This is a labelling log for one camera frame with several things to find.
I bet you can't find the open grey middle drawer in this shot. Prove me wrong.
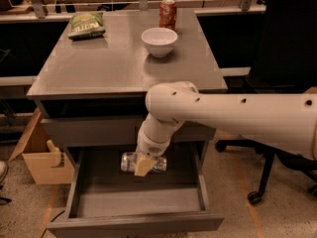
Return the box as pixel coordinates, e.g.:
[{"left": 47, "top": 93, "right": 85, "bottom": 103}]
[{"left": 48, "top": 143, "right": 224, "bottom": 238}]

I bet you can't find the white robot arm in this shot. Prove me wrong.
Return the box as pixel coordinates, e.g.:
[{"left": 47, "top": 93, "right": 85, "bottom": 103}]
[{"left": 137, "top": 81, "right": 317, "bottom": 170}]

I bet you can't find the grey drawer cabinet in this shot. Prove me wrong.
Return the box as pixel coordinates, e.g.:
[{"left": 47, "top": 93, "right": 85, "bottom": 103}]
[{"left": 27, "top": 9, "right": 229, "bottom": 164}]

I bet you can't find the white ceramic bowl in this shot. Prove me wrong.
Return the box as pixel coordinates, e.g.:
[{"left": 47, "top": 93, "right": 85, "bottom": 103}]
[{"left": 141, "top": 28, "right": 178, "bottom": 58}]

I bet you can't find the light wooden box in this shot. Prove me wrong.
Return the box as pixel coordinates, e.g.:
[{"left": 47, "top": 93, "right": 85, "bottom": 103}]
[{"left": 9, "top": 109, "right": 74, "bottom": 184}]

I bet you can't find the black office chair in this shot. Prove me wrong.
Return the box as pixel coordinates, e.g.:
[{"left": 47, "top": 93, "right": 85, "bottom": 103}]
[{"left": 215, "top": 0, "right": 317, "bottom": 205}]

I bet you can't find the orange soda can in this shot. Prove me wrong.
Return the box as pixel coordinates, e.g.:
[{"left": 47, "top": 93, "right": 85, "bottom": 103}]
[{"left": 159, "top": 0, "right": 177, "bottom": 30}]

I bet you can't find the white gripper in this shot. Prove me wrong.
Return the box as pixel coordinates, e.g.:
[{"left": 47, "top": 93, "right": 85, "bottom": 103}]
[{"left": 134, "top": 130, "right": 170, "bottom": 177}]

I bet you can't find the green chip bag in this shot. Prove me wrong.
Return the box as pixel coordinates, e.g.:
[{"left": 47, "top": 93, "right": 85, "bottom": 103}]
[{"left": 68, "top": 12, "right": 106, "bottom": 40}]

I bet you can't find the white shoe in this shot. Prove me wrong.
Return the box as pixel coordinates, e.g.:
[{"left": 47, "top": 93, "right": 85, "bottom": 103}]
[{"left": 0, "top": 161, "right": 9, "bottom": 183}]

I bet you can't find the grey top drawer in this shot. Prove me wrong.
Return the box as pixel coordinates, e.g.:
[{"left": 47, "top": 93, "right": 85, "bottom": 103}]
[{"left": 41, "top": 114, "right": 218, "bottom": 149}]

